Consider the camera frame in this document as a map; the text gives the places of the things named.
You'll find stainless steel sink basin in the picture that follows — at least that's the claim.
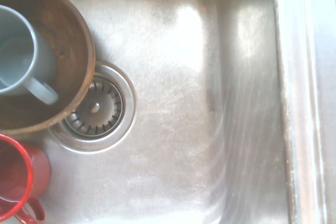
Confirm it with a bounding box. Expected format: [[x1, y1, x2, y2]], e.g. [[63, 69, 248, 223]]
[[0, 0, 336, 224]]

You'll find metal sink drain strainer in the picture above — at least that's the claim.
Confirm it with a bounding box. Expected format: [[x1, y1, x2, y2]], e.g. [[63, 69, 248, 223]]
[[48, 61, 138, 154]]

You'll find brown wooden bowl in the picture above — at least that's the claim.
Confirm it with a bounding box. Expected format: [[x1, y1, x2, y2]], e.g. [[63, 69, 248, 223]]
[[0, 0, 96, 135]]

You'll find light blue ceramic mug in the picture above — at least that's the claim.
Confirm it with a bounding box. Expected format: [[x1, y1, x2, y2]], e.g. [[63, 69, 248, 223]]
[[0, 5, 59, 105]]

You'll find red ceramic mug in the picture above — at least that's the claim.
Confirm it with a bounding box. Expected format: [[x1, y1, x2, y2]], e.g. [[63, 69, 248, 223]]
[[0, 133, 51, 222]]

